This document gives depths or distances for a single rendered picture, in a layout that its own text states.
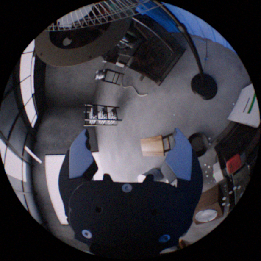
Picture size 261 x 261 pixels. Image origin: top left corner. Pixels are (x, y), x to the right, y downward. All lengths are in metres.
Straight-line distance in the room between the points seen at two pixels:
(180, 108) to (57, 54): 1.46
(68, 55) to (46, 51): 0.24
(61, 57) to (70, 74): 5.53
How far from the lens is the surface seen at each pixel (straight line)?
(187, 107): 1.15
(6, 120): 4.04
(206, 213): 1.25
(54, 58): 0.85
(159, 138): 0.91
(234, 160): 0.39
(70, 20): 0.50
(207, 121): 1.10
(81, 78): 6.30
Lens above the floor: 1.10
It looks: 37 degrees down
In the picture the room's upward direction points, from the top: 92 degrees counter-clockwise
